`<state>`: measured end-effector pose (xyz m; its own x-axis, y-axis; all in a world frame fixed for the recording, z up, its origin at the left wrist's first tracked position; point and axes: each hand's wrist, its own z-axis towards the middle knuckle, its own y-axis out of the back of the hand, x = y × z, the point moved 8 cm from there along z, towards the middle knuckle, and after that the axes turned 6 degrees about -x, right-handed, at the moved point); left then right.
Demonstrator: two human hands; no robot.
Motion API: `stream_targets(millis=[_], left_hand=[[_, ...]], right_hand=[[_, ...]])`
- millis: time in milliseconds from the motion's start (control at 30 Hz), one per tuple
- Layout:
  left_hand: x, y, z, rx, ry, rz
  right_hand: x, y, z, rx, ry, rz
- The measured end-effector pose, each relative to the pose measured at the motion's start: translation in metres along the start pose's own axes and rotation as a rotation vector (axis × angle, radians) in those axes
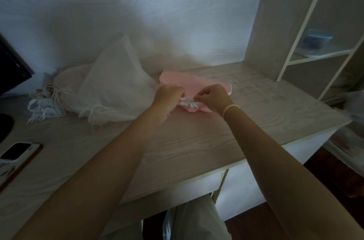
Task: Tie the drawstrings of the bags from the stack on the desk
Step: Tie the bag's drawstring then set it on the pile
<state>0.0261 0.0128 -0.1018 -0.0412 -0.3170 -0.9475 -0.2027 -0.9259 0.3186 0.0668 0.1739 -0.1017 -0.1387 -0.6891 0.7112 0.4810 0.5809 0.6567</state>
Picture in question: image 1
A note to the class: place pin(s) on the person's right hand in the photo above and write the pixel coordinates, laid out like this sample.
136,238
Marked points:
213,97

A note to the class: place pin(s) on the person's left hand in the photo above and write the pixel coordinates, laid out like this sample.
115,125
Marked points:
166,96

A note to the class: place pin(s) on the person's right fingers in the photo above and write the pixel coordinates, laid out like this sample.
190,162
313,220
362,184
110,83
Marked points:
201,97

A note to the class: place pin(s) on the person's left fingers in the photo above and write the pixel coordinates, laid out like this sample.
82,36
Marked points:
179,95

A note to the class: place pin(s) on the person's left forearm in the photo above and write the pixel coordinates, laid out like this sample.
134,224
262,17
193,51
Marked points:
93,180

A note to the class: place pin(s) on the person's right forearm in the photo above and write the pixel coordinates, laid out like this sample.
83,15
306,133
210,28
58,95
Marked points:
287,174

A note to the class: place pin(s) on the cream wristband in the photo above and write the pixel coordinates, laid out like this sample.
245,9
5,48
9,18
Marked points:
229,108

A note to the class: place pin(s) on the white translucent cloth bag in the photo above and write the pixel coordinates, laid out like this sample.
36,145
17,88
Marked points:
116,89

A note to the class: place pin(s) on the wooden shelf unit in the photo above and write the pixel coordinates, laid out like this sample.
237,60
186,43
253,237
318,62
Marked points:
304,21

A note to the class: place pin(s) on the blue lidded container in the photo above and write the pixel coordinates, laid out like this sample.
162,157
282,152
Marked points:
316,38

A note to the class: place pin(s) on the clear plastic bag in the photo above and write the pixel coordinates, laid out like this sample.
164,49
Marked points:
349,131

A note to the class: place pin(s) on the black monitor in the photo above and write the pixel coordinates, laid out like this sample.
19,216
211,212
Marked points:
12,73

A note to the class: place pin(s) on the smartphone in brown case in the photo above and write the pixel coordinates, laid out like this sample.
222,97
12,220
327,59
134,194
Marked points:
17,160

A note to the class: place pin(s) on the black monitor stand base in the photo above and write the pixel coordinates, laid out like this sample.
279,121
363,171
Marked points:
5,126

